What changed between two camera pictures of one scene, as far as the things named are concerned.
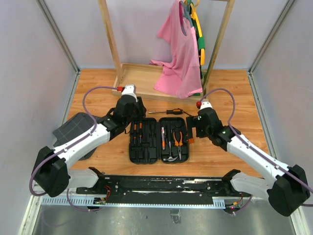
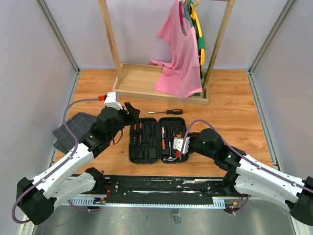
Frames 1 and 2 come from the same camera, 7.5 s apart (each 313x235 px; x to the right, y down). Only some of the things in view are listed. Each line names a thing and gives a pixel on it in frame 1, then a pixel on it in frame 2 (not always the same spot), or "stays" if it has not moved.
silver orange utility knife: x=163 y=138 stays
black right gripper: x=194 y=122 -> x=191 y=136
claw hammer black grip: x=170 y=158 stays
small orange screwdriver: x=135 y=133 stays
